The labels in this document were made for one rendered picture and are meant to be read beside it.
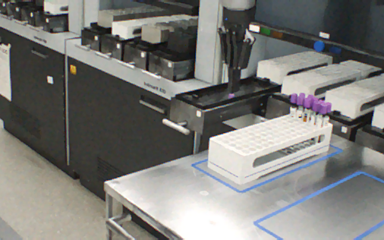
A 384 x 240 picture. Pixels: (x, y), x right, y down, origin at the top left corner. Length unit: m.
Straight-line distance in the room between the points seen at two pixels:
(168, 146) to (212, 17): 0.50
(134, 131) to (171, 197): 1.17
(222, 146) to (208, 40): 0.86
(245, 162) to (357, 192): 0.23
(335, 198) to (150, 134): 1.14
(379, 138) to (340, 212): 0.46
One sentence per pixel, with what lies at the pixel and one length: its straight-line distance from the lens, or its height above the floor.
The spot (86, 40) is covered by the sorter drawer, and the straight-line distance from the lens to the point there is 2.34.
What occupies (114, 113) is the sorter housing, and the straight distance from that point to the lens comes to 2.25.
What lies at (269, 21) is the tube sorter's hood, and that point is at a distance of 1.69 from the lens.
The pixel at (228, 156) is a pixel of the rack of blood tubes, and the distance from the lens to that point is 1.07.
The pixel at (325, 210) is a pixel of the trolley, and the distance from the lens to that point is 1.03.
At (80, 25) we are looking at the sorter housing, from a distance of 2.54.
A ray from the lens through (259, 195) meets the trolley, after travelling 1.04.
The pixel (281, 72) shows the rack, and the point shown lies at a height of 0.85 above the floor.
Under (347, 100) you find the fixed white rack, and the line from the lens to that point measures 1.52.
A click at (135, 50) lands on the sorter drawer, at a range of 2.06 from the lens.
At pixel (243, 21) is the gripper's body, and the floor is 1.05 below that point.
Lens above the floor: 1.32
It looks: 22 degrees down
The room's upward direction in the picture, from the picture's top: 4 degrees clockwise
